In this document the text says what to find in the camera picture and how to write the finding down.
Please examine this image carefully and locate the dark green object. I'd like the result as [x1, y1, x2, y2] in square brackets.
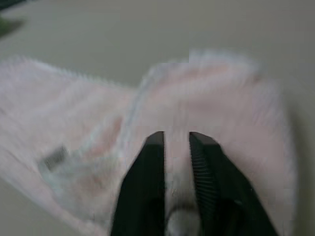
[0, 17, 23, 37]

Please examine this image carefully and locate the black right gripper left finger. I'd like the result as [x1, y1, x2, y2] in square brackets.
[109, 131, 168, 236]

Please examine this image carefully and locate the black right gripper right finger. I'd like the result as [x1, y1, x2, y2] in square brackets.
[189, 131, 281, 236]

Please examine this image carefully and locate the pink towel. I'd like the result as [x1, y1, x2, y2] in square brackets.
[0, 49, 296, 236]

